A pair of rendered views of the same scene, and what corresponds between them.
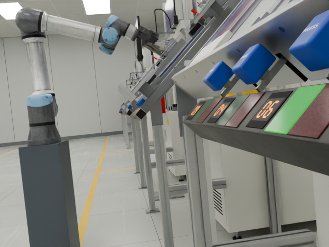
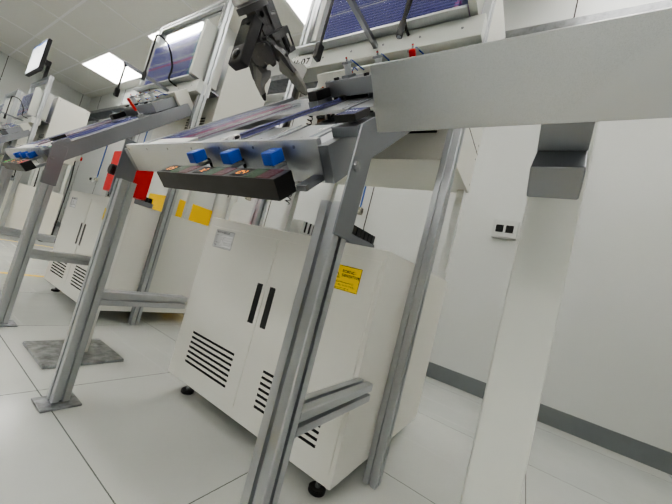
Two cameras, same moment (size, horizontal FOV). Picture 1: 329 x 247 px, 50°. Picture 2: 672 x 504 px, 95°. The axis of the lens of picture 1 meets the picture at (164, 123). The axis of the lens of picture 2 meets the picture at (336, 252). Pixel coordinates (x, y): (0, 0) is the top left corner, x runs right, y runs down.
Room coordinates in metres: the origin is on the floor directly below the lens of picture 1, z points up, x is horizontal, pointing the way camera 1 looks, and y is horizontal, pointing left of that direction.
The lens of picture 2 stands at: (1.22, 0.38, 0.54)
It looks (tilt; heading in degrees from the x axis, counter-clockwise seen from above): 4 degrees up; 311
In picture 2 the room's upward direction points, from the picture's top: 15 degrees clockwise
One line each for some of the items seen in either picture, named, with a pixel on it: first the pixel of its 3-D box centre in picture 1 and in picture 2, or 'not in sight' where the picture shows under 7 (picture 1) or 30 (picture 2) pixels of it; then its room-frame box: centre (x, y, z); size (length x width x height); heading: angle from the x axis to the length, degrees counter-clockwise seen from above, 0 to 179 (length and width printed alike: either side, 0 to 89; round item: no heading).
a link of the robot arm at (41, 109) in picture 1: (40, 108); not in sight; (1.67, 0.57, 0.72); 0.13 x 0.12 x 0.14; 10
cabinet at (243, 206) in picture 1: (259, 160); (317, 330); (1.99, -0.52, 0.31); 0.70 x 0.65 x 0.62; 8
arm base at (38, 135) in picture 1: (43, 133); not in sight; (1.66, 0.57, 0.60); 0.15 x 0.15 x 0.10
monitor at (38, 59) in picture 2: (140, 31); (43, 62); (6.62, 0.27, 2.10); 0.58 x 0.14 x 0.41; 8
